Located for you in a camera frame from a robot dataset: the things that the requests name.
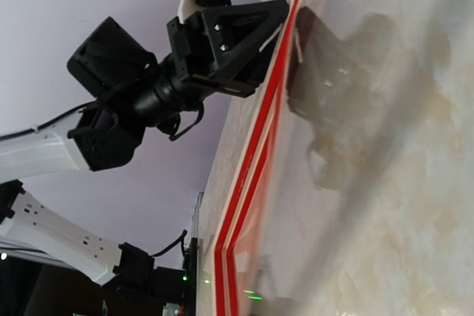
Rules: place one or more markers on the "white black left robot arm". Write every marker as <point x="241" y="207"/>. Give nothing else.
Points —
<point x="131" y="93"/>

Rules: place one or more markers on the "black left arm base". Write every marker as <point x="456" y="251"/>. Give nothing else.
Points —
<point x="177" y="275"/>

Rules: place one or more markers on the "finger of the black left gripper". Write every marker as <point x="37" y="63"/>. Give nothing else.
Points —
<point x="236" y="33"/>

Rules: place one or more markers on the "red wooden picture frame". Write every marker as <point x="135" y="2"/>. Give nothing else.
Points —
<point x="233" y="253"/>

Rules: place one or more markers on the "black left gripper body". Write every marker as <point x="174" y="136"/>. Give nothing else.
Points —
<point x="191" y="73"/>

